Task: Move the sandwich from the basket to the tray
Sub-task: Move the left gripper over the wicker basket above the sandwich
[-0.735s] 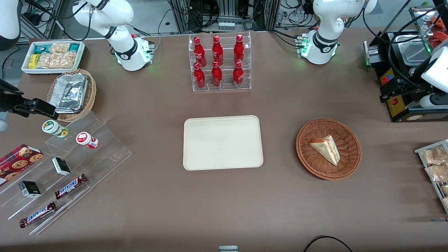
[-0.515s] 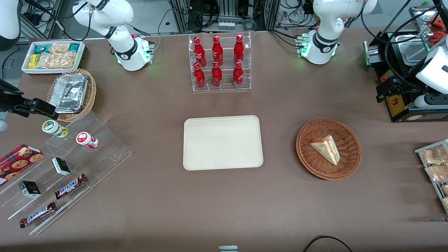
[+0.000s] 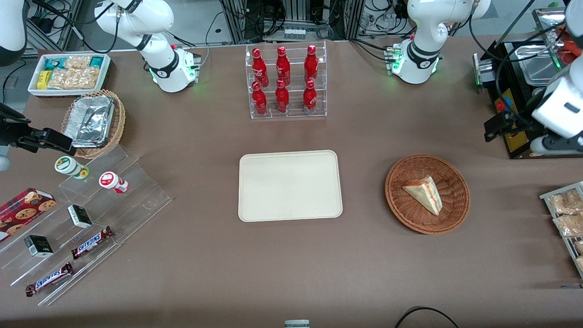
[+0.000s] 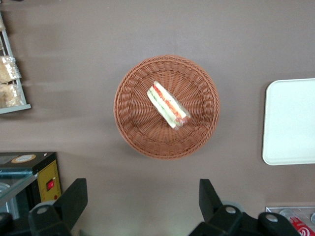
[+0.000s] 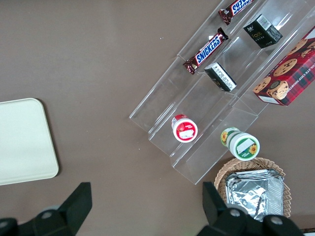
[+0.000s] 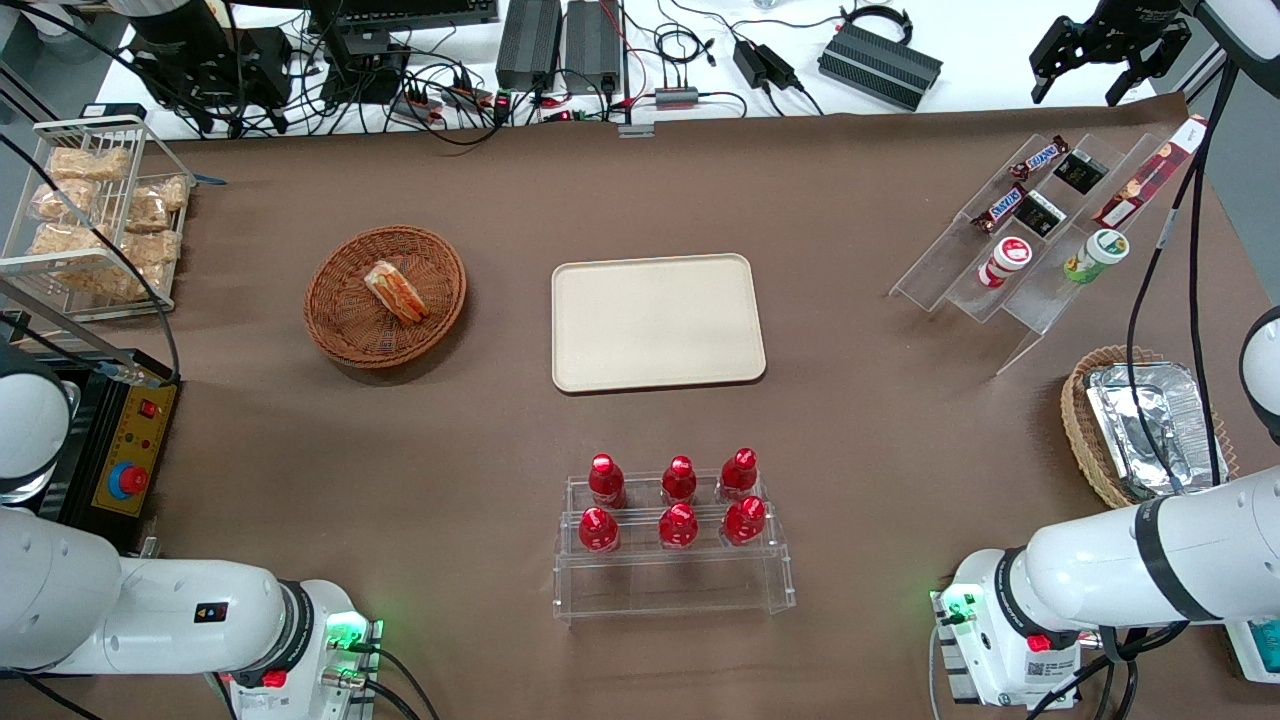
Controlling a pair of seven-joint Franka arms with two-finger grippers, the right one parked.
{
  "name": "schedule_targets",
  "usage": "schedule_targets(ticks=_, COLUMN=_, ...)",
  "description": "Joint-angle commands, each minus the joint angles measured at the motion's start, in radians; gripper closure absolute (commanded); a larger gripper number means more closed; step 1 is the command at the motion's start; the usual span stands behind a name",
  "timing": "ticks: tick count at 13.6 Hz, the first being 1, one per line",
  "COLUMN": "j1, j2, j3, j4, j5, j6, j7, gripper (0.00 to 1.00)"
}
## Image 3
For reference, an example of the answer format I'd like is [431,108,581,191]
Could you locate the red cola bottle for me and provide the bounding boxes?
[275,79,291,114]
[276,46,292,86]
[302,80,318,114]
[252,48,270,88]
[251,81,269,116]
[304,45,319,85]

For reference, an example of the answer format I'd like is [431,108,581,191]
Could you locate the black floor cable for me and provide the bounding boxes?
[394,306,460,328]

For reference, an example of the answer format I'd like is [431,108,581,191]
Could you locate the red lidded yoghurt cup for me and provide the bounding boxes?
[99,171,129,195]

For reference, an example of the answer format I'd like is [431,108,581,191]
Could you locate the red tartan cookie box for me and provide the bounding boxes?
[0,187,58,243]

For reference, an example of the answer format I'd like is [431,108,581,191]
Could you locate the cream plastic serving tray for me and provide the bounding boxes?
[238,150,343,223]

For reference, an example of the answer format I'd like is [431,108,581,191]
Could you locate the brown round wicker basket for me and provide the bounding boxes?
[384,154,471,236]

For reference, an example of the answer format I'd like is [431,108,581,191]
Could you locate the black food warmer machine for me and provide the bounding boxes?
[473,39,583,160]

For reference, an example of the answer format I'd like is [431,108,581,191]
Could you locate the green lidded yoghurt cup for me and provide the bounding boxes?
[54,155,90,180]

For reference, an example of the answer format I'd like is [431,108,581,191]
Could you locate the Snickers chocolate bar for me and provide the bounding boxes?
[71,226,115,261]
[25,262,75,297]

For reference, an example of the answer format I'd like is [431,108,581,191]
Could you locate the clear acrylic stepped rack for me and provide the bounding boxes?
[0,145,173,307]

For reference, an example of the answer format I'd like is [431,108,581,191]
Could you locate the small black carton box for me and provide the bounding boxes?
[67,205,93,230]
[24,235,54,259]

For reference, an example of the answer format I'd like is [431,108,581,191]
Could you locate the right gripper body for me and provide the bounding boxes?
[0,119,21,147]

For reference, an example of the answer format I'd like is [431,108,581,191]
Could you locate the silver foil packets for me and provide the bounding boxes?
[63,95,115,149]

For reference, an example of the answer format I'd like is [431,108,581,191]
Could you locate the light wicker basket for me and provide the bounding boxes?
[61,89,126,159]

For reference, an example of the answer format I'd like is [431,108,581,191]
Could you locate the clear acrylic bottle rack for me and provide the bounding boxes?
[245,41,328,120]

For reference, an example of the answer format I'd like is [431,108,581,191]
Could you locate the large clear cracker packet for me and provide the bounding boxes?
[47,67,100,90]

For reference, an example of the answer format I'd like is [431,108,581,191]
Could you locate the red sausage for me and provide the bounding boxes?
[563,41,583,65]

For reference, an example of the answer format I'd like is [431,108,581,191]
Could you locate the small clear cracker packet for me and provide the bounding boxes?
[64,55,93,70]

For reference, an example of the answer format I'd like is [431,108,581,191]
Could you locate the aluminium frame stand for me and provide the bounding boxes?
[221,0,365,42]

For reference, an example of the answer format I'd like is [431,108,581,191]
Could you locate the white rectangular snack bin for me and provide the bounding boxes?
[28,53,112,97]

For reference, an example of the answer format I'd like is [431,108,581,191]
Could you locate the triangular sandwich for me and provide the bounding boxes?
[402,176,444,217]

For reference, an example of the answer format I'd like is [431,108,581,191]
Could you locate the stainless steel pan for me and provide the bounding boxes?
[518,44,563,87]

